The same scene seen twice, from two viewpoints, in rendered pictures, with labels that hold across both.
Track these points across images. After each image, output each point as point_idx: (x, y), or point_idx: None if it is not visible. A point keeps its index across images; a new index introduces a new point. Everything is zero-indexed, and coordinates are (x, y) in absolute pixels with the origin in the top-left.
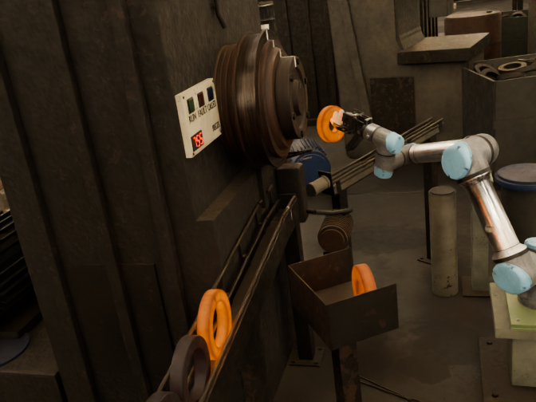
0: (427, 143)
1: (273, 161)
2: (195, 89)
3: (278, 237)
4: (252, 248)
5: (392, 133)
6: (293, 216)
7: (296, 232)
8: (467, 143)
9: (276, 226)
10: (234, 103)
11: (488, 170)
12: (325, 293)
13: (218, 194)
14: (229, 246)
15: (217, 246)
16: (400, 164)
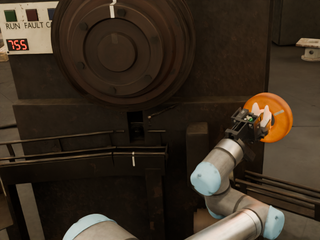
0: (233, 219)
1: (95, 99)
2: (22, 5)
3: (81, 161)
4: (66, 151)
5: (205, 165)
6: (139, 165)
7: (146, 181)
8: (88, 231)
9: (91, 154)
10: None
11: None
12: (0, 209)
13: (66, 97)
14: (38, 133)
15: (16, 124)
16: (226, 215)
